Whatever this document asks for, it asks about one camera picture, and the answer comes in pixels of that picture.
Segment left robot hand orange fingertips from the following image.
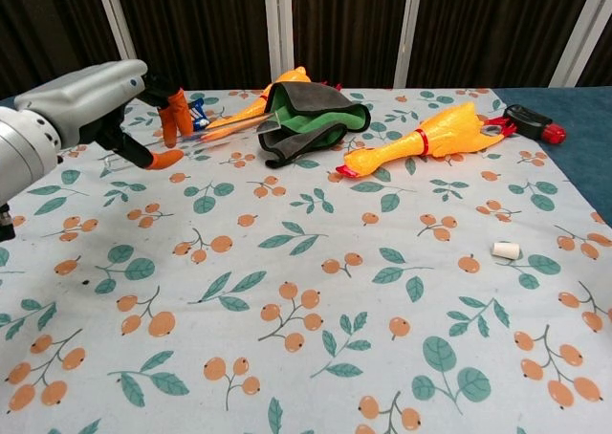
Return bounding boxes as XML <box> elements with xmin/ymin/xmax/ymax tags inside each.
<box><xmin>12</xmin><ymin>59</ymin><xmax>193</xmax><ymax>171</ymax></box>

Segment white partition frame post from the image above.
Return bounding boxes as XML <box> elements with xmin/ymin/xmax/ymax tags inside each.
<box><xmin>92</xmin><ymin>0</ymin><xmax>146</xmax><ymax>79</ymax></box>
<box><xmin>548</xmin><ymin>0</ymin><xmax>612</xmax><ymax>89</ymax></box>
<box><xmin>262</xmin><ymin>0</ymin><xmax>295</xmax><ymax>91</ymax></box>
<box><xmin>391</xmin><ymin>0</ymin><xmax>427</xmax><ymax>90</ymax></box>

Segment floral printed tablecloth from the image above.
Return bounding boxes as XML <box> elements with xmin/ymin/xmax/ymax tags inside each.
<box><xmin>0</xmin><ymin>88</ymin><xmax>612</xmax><ymax>434</ymax></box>

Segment green and grey cloth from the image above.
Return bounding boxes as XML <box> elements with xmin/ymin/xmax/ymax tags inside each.
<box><xmin>257</xmin><ymin>81</ymin><xmax>373</xmax><ymax>170</ymax></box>

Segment yellow rubber chicken toy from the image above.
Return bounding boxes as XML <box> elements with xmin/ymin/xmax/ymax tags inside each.
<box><xmin>335</xmin><ymin>102</ymin><xmax>520</xmax><ymax>181</ymax></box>
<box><xmin>197</xmin><ymin>65</ymin><xmax>343</xmax><ymax>144</ymax></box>

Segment blue cookie snack packet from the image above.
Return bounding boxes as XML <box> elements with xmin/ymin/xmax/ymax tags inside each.
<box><xmin>184</xmin><ymin>97</ymin><xmax>211</xmax><ymax>132</ymax></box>

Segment clear glass rod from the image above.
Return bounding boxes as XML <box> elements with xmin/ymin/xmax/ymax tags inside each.
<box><xmin>98</xmin><ymin>112</ymin><xmax>284</xmax><ymax>173</ymax></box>

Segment black device with red cap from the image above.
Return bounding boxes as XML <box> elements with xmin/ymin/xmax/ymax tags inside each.
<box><xmin>501</xmin><ymin>103</ymin><xmax>567</xmax><ymax>146</ymax></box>

